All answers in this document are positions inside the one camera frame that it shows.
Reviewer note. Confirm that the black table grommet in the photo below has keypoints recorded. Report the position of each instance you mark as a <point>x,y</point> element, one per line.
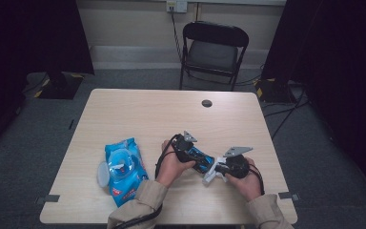
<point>207,103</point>

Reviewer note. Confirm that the blue wet wipes pack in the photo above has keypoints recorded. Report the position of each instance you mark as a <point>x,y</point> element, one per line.
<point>127,181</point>

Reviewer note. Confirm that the white wet wipe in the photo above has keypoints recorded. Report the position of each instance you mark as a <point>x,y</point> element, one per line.
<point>211,175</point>

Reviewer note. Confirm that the blue toy car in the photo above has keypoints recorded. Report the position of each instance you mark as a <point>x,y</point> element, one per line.
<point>201,159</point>

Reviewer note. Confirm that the grey tape strip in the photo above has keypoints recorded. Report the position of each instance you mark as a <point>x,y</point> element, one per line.
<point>49,198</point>
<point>287,196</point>

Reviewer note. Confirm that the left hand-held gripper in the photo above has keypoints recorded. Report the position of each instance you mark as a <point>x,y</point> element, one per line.
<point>184,148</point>

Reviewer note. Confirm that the black stand base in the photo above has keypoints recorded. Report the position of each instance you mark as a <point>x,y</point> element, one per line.
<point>60,87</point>
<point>273,92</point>

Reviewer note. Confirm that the white wall outlet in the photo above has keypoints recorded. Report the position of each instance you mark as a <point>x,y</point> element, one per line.
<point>178,5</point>

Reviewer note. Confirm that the black folding chair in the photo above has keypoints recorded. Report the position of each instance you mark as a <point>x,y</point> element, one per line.
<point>214,33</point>

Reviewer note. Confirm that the black curtain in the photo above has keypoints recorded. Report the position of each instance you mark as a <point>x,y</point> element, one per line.
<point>346,63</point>
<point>28,38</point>

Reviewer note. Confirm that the person's left hand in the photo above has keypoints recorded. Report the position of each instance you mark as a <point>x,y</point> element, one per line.
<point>170,170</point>

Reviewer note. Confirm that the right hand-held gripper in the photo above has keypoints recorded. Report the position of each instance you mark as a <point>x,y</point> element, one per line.
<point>238,165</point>

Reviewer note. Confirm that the person's right hand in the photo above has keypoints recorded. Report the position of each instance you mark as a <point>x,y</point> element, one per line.
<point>249,187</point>

